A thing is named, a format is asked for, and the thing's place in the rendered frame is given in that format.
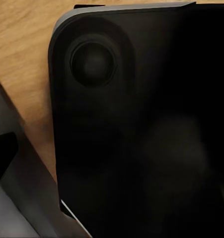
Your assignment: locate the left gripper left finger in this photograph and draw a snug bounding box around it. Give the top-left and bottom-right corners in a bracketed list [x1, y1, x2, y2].
[0, 132, 18, 180]

